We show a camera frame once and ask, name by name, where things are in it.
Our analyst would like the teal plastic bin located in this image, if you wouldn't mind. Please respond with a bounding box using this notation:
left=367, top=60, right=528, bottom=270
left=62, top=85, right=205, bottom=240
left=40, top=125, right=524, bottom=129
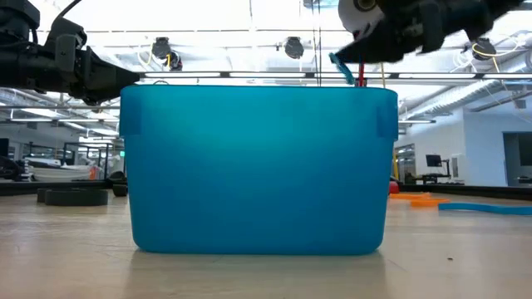
left=119, top=84, right=400, bottom=256

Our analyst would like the white background workbench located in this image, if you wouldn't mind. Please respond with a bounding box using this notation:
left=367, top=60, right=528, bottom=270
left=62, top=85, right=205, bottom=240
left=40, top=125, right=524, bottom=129
left=24, top=156, right=99, bottom=183

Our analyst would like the black rubber band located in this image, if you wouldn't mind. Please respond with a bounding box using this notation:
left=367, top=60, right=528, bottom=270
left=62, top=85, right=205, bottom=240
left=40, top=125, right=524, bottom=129
left=36, top=187, right=110, bottom=208

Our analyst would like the blue rubber band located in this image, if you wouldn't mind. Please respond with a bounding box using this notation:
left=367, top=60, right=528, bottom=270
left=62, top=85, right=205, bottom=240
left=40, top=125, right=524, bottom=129
left=437, top=201, right=532, bottom=217

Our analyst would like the black monitor on stand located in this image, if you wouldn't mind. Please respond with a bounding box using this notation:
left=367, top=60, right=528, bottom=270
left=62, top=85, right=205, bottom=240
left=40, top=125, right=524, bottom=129
left=421, top=153, right=454, bottom=185

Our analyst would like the long black cable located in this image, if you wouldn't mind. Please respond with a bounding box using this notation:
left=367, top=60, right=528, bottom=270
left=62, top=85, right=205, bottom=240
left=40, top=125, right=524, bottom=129
left=311, top=0, right=323, bottom=88

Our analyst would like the long ceiling light rail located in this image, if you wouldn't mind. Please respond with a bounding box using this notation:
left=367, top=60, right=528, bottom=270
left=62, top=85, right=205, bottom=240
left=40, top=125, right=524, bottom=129
left=139, top=70, right=532, bottom=81

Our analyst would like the red desk lamp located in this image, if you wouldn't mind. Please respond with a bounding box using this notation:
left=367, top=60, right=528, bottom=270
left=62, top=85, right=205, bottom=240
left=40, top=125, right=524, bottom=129
left=337, top=0, right=400, bottom=195

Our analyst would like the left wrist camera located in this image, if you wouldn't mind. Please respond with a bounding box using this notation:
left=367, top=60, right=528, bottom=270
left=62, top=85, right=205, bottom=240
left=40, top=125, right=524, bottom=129
left=81, top=93, right=110, bottom=106

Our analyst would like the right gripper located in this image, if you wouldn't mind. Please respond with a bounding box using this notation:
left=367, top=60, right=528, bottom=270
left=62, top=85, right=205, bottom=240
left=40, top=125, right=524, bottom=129
left=333, top=0, right=475, bottom=65

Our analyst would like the black background cable heap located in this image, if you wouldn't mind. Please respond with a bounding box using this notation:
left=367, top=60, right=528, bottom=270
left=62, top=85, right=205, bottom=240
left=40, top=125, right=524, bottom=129
left=0, top=155, right=31, bottom=183

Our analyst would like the black ceiling cable reel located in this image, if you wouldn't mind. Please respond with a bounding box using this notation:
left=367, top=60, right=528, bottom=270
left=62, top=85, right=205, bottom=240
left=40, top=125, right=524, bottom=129
left=283, top=36, right=305, bottom=60
left=471, top=37, right=498, bottom=61
left=150, top=36, right=173, bottom=60
left=167, top=49, right=185, bottom=72

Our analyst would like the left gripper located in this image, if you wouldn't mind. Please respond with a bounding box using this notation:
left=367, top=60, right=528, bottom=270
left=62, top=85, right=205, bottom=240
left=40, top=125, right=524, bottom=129
left=46, top=17, right=140, bottom=100

